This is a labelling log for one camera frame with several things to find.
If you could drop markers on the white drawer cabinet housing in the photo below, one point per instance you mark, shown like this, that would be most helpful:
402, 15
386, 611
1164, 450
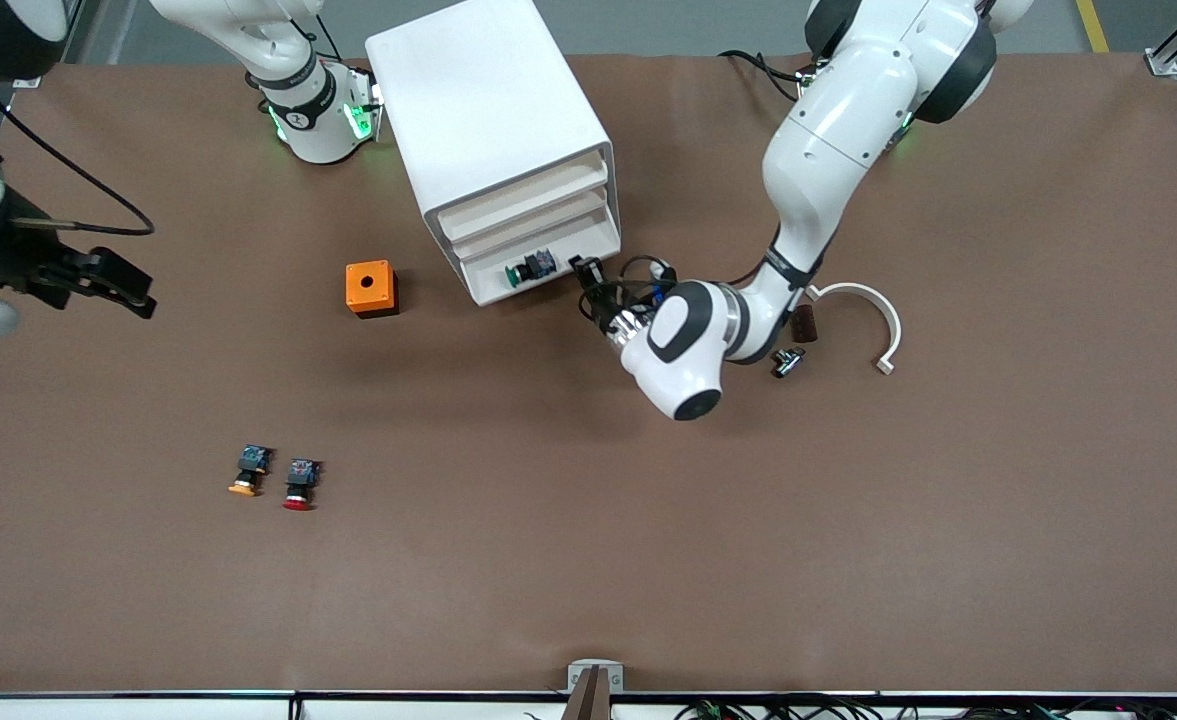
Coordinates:
483, 100

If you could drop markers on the brown terminal block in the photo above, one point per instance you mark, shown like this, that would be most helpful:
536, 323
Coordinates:
806, 326

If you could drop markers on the white table edge rail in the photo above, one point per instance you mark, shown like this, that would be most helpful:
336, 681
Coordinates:
148, 707

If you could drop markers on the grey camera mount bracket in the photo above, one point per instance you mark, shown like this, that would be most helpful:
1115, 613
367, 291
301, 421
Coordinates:
595, 675

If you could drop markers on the white curved bracket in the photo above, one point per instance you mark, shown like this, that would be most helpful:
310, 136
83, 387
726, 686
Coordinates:
883, 310

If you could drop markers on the orange button enclosure box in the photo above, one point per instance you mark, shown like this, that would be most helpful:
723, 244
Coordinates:
370, 288

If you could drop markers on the yellow push button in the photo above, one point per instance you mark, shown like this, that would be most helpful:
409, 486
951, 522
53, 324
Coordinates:
250, 465

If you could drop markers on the red push button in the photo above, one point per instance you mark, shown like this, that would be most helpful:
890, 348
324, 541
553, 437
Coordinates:
300, 480

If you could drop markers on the white lowest cabinet drawer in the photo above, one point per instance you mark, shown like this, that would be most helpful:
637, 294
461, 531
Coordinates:
568, 255

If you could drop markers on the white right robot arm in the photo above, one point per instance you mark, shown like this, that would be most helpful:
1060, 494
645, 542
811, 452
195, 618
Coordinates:
318, 140

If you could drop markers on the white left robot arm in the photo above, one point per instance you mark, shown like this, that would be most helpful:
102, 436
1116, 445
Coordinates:
828, 130

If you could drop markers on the silver key switch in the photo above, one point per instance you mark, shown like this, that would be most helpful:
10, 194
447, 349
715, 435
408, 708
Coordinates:
788, 362

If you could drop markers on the green push button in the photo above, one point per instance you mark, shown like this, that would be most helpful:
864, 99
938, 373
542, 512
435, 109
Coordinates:
533, 265

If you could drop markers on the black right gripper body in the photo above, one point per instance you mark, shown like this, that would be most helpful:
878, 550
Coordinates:
10, 258

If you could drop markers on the grey arm base connector block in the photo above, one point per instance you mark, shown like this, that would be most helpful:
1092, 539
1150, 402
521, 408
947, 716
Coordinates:
366, 100

